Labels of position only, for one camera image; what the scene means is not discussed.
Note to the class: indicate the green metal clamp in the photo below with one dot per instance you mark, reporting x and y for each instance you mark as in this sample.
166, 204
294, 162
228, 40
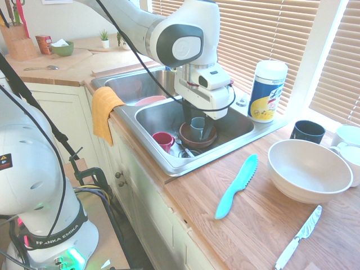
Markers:
95, 173

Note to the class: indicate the trailing green potted plant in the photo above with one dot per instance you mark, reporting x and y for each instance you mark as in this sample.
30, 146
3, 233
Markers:
121, 40

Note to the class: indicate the grey blue mug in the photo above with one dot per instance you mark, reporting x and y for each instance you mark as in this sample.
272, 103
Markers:
196, 125

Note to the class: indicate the metal sink drain strainer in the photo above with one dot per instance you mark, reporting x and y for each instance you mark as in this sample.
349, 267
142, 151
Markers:
180, 152

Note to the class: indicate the cream kitchen cabinet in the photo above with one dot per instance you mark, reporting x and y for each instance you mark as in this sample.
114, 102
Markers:
152, 202

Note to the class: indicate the metal spoon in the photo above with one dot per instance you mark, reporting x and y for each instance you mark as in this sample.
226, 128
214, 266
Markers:
52, 67

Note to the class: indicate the orange dish cloth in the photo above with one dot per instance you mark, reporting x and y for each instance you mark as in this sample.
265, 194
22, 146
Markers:
104, 112

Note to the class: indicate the white paper napkin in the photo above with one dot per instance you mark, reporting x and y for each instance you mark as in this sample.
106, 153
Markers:
59, 43

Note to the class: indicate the metal cabinet knob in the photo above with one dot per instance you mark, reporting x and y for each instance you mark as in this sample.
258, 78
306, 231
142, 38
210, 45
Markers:
119, 175
122, 184

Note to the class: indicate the brown bowl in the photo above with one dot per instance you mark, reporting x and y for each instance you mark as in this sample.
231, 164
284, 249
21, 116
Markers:
194, 143

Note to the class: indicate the small plant in white pot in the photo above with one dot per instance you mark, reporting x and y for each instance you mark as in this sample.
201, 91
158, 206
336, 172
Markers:
105, 42

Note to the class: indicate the pink plastic bowl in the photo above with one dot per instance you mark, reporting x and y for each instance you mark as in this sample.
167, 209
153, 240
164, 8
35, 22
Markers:
150, 100

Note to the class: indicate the teal plastic knife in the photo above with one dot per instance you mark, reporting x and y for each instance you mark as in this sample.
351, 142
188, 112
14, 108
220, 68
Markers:
236, 182

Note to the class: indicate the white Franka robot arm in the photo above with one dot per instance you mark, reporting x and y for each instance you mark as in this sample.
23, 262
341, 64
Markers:
135, 25

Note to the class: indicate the metal utensil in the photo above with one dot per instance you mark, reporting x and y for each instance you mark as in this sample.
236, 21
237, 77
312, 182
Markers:
185, 150

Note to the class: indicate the black mug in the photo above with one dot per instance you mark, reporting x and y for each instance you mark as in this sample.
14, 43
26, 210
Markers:
306, 135

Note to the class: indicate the disinfecting wipes canister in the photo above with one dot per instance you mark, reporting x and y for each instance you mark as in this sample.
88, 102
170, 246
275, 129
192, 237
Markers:
267, 95

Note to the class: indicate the wooden knife block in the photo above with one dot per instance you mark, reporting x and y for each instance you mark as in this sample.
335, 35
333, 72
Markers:
19, 47

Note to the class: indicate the white ceramic mug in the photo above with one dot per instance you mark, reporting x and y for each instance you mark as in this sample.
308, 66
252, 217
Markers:
353, 166
348, 135

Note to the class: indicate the red mug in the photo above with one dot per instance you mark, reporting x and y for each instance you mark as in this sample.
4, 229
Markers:
164, 143

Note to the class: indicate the green bowl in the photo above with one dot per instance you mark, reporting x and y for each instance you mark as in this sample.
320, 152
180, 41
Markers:
63, 50

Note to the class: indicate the wide beige window blind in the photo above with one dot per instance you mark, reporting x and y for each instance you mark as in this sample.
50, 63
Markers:
247, 31

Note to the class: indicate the orange cardboard box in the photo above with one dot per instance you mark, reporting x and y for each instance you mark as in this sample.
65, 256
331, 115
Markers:
42, 45

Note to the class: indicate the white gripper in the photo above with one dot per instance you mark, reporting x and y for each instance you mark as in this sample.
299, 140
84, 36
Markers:
197, 97

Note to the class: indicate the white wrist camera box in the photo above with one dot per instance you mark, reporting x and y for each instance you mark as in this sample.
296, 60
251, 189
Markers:
215, 77

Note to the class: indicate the stainless steel double sink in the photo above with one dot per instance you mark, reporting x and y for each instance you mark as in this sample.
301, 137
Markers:
174, 166

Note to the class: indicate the white sink sprayer head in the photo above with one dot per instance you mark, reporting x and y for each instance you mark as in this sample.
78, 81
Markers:
242, 101

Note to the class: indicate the large white bowl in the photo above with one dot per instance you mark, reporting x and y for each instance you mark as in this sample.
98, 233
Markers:
303, 191

